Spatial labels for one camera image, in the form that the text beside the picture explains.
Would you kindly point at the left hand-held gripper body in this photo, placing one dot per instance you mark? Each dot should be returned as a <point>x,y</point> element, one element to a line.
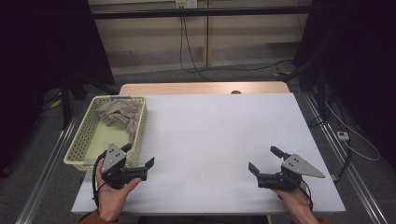
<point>113,161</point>

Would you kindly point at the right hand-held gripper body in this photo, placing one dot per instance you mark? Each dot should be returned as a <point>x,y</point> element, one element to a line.
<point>280,179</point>

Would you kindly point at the yellow perforated plastic basket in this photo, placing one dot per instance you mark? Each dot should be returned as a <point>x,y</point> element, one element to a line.
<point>102,141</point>

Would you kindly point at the beige cloth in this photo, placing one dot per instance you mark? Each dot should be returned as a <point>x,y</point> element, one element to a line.
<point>121,112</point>

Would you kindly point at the person's right hand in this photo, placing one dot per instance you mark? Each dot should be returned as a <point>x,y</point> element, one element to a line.
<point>294,200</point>

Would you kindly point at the person's left hand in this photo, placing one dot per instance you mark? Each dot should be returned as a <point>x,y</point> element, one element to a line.
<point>112,200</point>

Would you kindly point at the white table mat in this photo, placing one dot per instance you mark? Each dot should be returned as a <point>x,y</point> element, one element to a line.
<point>202,140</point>

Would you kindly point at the white power strip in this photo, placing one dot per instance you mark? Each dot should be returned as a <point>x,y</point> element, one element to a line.
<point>342,135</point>

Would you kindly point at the black metal stand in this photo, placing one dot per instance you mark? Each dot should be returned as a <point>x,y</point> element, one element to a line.
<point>320,90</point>
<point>66,102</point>

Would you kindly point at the yellow floor tape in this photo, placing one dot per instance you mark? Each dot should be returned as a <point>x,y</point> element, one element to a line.
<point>281,73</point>
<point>56,103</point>

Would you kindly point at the black curtain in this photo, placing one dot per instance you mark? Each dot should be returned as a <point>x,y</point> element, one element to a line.
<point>367,62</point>
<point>37,62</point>

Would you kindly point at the black horizontal bar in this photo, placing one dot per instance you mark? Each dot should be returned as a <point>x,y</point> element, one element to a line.
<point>202,12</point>

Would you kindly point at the aluminium floor rail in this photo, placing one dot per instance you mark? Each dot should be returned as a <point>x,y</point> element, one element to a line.
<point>351,174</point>
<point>43,174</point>

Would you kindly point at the white wall socket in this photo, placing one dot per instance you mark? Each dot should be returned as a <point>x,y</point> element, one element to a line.
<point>186,3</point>

